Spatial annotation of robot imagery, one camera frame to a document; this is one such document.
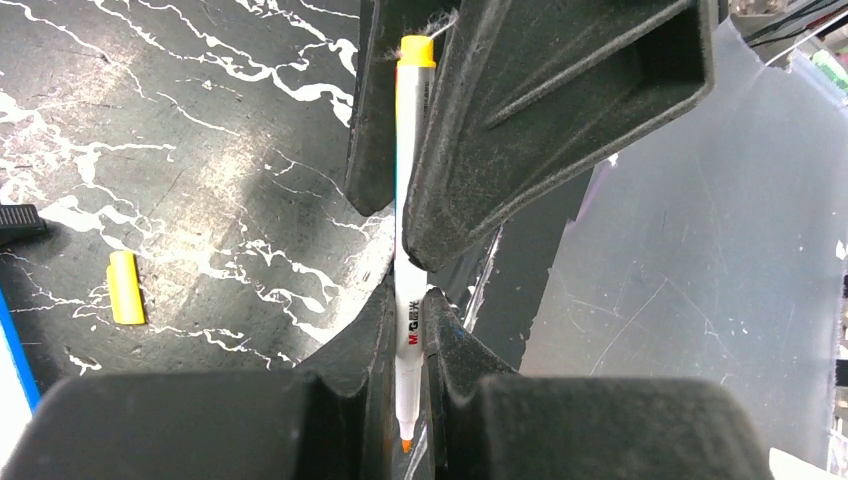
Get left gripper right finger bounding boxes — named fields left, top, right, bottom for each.
left=422, top=289, right=771, bottom=479

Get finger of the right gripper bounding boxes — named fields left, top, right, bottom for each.
left=344, top=0, right=406, bottom=216
left=403, top=0, right=714, bottom=272

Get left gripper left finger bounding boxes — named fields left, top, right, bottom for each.
left=1, top=282, right=395, bottom=479

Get white marker pen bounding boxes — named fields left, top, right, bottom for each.
left=393, top=35, right=437, bottom=453

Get yellow marker cap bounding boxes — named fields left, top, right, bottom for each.
left=106, top=251, right=146, bottom=326

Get blue-framed whiteboard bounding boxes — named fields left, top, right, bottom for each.
left=1, top=294, right=41, bottom=467

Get whiteboard metal stand legs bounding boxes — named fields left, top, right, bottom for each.
left=1, top=204, right=48, bottom=245

